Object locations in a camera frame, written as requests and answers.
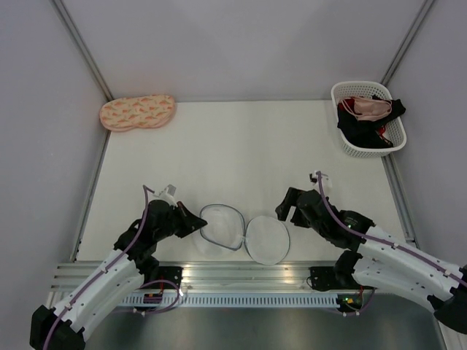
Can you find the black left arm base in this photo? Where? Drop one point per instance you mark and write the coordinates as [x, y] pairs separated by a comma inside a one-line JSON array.
[[165, 277]]

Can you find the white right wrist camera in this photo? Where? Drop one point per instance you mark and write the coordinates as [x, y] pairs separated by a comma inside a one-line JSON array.
[[319, 179]]

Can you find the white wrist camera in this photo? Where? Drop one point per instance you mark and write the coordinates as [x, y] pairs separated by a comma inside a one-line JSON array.
[[319, 179], [167, 195]]

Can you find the black underwear garment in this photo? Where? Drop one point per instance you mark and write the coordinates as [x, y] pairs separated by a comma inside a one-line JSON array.
[[398, 110]]

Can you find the round white mesh laundry bag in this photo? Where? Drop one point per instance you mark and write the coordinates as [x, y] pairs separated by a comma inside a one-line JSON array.
[[265, 239]]

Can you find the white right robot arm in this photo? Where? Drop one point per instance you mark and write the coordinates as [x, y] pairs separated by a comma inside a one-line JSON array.
[[373, 258]]

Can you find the white plastic basket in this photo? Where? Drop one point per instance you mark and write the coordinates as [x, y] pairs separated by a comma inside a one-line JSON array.
[[395, 129]]

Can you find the white slotted cable duct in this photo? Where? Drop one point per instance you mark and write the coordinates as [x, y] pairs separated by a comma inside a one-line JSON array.
[[234, 300]]

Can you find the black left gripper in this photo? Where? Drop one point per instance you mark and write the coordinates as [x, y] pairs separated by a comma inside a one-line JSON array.
[[190, 222]]

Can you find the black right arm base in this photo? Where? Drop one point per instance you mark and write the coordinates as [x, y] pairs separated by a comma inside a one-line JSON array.
[[323, 279]]

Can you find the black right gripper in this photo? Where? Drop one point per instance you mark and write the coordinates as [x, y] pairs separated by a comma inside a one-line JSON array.
[[282, 208]]

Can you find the pink bra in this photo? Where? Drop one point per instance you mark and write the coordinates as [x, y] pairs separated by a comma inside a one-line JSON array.
[[366, 109]]

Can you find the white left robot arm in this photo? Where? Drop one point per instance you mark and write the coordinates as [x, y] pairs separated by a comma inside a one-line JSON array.
[[129, 266]]

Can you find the pink patterned bra case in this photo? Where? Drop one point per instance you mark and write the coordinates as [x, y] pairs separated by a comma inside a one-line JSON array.
[[146, 112]]

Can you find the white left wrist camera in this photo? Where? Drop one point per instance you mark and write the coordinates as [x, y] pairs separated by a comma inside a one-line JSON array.
[[167, 195]]

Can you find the aluminium mounting rail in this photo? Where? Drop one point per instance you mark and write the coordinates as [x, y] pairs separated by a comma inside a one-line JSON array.
[[244, 276]]

